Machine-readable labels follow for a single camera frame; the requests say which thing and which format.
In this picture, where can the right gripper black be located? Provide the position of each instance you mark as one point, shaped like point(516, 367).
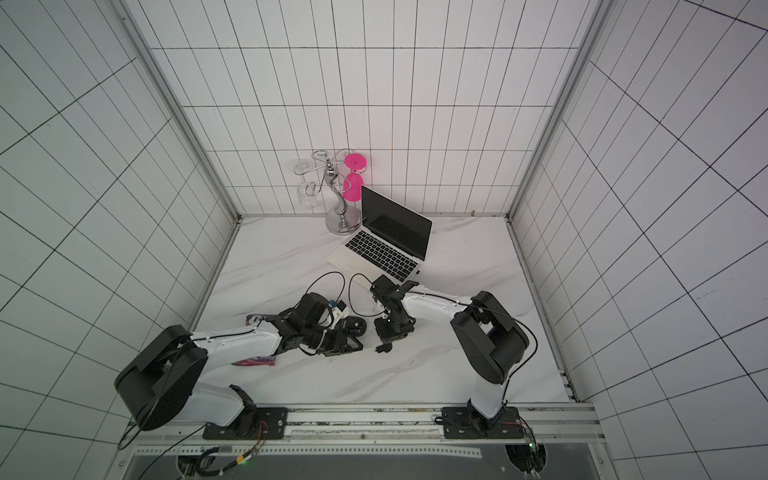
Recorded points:
point(393, 327)

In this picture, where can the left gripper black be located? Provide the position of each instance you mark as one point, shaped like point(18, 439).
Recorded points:
point(338, 344)

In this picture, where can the black wireless mouse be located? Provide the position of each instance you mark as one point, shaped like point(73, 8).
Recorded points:
point(356, 327)

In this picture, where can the silver laptop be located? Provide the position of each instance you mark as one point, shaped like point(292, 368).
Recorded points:
point(392, 241)

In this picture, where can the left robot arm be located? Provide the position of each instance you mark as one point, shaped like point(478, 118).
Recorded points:
point(169, 380)

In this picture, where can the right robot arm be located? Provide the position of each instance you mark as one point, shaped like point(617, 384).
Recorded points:
point(493, 341)

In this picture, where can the purple candy bag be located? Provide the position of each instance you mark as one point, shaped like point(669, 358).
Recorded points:
point(256, 361)

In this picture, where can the chrome glass holder stand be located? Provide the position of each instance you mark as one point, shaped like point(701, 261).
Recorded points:
point(343, 219)

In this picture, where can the clear wine glass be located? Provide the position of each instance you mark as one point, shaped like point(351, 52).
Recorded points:
point(303, 177)

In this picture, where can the pink wine glass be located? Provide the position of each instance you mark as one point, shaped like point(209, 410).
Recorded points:
point(356, 164)

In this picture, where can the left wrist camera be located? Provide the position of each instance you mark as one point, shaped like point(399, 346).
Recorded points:
point(338, 310)

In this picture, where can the aluminium mounting rail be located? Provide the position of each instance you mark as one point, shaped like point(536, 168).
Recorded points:
point(386, 424)

